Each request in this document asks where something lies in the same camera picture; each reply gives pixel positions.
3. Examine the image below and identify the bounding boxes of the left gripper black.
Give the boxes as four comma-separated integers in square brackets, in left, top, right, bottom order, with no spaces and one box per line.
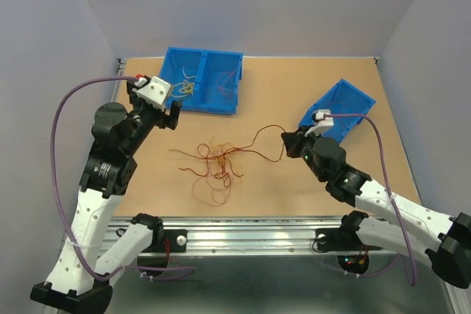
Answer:
[126,76,185,152]

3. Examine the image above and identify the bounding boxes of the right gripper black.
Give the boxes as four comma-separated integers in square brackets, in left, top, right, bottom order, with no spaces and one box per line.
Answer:
[281,124,327,182]

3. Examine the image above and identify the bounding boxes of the yellow wires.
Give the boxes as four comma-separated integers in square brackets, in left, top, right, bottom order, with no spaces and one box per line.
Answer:
[171,66,196,100]

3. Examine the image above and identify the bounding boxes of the thin dark red wire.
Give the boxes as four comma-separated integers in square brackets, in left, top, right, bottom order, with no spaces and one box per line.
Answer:
[235,124,288,163]

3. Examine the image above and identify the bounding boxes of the blue bin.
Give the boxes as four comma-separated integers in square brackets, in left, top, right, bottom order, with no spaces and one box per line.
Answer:
[159,47,208,113]
[298,79,376,143]
[201,51,243,115]

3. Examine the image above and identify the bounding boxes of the red yellow wire bundle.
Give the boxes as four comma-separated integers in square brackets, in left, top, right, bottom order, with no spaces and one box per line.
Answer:
[168,139,246,207]

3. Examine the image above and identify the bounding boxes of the pink thin wire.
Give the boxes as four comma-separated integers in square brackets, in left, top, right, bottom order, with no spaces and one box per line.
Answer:
[216,69,238,98]

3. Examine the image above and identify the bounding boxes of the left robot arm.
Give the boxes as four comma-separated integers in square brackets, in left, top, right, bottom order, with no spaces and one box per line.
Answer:
[30,76,181,313]

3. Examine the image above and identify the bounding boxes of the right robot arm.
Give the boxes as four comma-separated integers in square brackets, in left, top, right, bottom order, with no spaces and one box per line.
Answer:
[281,126,470,289]

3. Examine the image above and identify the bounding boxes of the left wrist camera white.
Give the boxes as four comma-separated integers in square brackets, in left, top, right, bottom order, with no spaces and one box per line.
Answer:
[132,76,173,110]

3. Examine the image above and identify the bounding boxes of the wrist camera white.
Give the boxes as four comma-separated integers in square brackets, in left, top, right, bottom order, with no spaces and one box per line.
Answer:
[132,76,173,110]
[305,110,334,137]

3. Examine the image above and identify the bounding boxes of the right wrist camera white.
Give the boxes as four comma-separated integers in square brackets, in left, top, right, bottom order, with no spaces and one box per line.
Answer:
[305,110,334,137]

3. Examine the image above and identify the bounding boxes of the aluminium left rail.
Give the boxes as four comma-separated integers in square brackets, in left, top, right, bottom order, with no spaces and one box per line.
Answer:
[80,57,127,212]

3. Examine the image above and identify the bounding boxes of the aluminium rail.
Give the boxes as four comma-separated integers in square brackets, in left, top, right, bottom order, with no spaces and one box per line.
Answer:
[80,57,127,212]
[60,216,451,256]

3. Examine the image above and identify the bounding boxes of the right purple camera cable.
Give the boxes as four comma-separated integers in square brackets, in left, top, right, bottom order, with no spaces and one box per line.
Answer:
[323,113,419,287]

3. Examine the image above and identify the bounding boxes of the purple camera cable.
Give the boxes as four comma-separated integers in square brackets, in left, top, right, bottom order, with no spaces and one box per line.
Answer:
[49,76,196,282]
[323,113,419,287]

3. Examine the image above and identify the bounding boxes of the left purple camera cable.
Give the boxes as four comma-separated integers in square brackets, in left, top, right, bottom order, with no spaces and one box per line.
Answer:
[49,76,196,282]

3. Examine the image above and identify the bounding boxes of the aluminium front rail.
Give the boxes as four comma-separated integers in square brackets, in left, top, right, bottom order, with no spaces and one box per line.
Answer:
[60,216,451,256]

